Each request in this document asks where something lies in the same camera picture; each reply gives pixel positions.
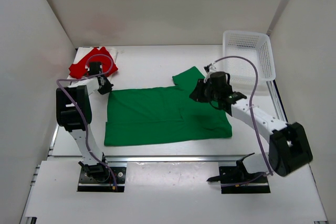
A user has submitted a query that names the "red t shirt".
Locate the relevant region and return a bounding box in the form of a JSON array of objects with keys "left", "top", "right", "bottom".
[{"left": 69, "top": 47, "right": 118, "bottom": 79}]

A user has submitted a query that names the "white t shirt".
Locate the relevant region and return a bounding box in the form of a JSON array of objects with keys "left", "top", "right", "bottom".
[{"left": 68, "top": 47, "right": 118, "bottom": 81}]

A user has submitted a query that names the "green t shirt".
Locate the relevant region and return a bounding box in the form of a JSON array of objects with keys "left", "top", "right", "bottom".
[{"left": 104, "top": 67, "right": 233, "bottom": 147}]

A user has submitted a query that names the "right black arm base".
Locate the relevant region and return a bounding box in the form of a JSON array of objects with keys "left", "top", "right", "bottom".
[{"left": 207, "top": 153, "right": 270, "bottom": 194}]

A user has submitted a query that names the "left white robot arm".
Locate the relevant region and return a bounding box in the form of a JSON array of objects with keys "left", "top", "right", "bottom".
[{"left": 56, "top": 61, "right": 116, "bottom": 184}]

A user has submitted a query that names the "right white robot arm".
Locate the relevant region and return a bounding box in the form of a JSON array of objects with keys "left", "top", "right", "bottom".
[{"left": 190, "top": 71, "right": 313, "bottom": 177}]

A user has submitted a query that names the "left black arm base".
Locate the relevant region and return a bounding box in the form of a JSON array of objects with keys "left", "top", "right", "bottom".
[{"left": 77, "top": 162, "right": 127, "bottom": 193}]

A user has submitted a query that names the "white plastic basket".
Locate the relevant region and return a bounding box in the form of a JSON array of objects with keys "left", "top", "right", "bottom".
[{"left": 223, "top": 30, "right": 276, "bottom": 86}]

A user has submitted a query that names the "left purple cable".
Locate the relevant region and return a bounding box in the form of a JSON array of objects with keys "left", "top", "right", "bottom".
[{"left": 57, "top": 54, "right": 118, "bottom": 190}]

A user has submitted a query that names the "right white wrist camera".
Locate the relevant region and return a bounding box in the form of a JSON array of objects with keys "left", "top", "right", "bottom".
[{"left": 204, "top": 63, "right": 216, "bottom": 73}]

